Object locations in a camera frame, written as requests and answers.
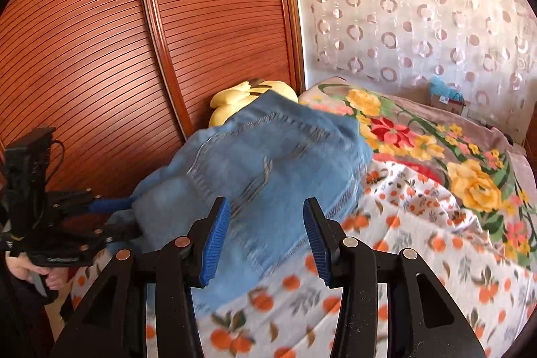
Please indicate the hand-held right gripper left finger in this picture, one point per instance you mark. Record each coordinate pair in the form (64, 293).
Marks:
(216, 240)

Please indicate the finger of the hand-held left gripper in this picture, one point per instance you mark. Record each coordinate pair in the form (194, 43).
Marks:
(111, 206)
(121, 234)

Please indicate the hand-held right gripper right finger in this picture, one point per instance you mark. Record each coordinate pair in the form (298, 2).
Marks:
(316, 240)

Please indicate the light blue jeans pants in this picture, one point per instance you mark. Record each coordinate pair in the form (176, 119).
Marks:
(272, 156)

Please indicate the person's left forearm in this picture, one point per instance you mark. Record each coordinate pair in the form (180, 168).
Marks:
(16, 320)

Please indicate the person's left hand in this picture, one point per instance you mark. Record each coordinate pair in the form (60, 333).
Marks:
(56, 278)

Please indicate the orange-print white bedsheet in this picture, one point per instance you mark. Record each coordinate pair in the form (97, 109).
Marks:
(419, 215)

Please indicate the yellow plush toy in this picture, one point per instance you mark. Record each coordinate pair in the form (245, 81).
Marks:
(226, 100)

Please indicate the floral blanket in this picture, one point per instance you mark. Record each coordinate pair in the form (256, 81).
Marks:
(419, 140)

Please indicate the wooden headboard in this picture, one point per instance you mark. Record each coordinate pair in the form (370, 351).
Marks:
(126, 26)

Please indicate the small cardboard box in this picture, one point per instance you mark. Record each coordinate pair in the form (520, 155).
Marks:
(444, 104)

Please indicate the blue plush cloth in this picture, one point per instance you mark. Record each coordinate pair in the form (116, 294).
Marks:
(440, 84)

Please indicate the circle-patterned sheer curtain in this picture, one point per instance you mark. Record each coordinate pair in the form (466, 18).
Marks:
(398, 5)

